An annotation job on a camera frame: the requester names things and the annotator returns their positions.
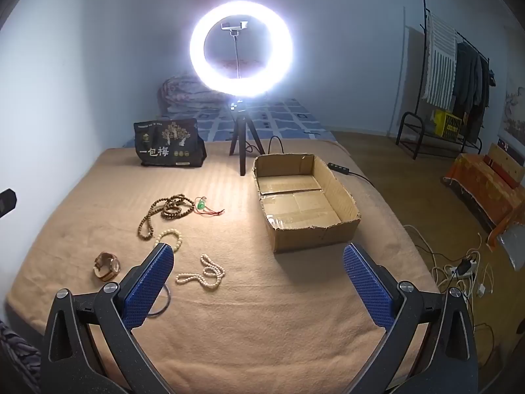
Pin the cardboard box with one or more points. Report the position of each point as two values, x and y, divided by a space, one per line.
299 205

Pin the black clothes rack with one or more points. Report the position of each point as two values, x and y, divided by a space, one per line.
410 117

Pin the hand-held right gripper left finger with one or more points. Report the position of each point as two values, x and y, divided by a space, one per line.
149 285

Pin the wall poster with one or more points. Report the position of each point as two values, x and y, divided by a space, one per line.
512 111

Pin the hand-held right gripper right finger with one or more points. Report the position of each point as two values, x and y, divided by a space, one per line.
367 287

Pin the tan board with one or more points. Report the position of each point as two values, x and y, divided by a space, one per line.
502 164

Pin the white power strip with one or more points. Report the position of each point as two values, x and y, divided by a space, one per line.
463 269

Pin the black printed snack bag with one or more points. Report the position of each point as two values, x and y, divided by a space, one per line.
170 143

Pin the striped hanging towel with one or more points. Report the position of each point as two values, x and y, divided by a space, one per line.
441 61

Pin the yellow crate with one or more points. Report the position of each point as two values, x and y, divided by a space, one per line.
447 123

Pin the orange cloth covered furniture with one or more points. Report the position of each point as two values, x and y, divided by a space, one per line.
478 184

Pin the dark hanging clothes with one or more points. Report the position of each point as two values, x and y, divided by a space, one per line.
471 86

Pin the tan blanket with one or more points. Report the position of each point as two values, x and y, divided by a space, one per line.
229 328

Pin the folded patterned quilt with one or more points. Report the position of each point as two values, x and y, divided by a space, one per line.
180 92

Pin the phone holder clamp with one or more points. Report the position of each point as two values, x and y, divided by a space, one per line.
235 25

